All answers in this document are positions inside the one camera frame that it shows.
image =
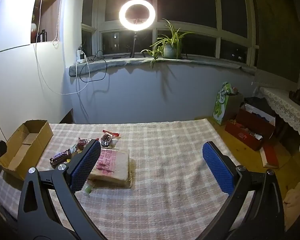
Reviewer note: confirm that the pale crumpled cloth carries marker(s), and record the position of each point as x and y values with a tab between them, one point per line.
296	200

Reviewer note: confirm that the plaid blanket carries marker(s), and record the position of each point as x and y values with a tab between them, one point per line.
165	170

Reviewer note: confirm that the brown chocolate bar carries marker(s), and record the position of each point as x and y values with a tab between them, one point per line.
60	157

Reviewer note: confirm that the white wardrobe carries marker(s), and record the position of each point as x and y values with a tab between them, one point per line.
15	75

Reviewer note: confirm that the potted spider plant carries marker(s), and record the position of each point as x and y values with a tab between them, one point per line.
170	47

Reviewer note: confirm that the small green candy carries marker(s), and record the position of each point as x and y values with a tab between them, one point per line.
88	188

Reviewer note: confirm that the white charger plug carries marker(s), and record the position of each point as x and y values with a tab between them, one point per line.
79	54

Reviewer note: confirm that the clear red-edged snack packet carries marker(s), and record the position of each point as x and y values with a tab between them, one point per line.
107	140

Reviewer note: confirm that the window frame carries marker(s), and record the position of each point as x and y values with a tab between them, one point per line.
155	28

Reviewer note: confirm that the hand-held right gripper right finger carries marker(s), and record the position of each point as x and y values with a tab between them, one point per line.
218	168

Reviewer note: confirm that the grey windowsill mat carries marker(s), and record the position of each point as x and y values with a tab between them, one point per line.
145	61

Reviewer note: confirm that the large red storage box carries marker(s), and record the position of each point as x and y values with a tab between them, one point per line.
257	123

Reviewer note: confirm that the sliced bread packet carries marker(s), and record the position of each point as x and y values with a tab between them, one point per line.
116	166

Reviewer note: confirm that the red open box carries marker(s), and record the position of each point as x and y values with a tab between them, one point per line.
242	136

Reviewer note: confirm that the white power strip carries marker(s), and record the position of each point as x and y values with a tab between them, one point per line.
81	61

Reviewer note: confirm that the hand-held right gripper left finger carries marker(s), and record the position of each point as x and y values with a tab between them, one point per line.
86	166

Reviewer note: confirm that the white lace tablecloth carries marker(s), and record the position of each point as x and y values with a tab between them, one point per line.
285	108

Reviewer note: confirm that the black light stand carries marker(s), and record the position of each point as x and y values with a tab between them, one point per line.
133	45

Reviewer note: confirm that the flat red box lid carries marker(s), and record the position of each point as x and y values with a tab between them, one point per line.
269	156

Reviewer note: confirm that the dark figurine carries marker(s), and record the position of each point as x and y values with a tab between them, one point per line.
297	97

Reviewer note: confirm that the wooden wall shelf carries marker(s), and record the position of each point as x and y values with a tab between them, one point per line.
52	12

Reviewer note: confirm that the brown cardboard box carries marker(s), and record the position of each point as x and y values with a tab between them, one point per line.
22	150

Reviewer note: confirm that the dark bottle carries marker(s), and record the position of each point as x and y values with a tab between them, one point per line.
42	36

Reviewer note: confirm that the green gift bag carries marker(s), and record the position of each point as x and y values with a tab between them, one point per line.
220	107

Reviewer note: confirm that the small vase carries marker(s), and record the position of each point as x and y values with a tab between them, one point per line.
34	33

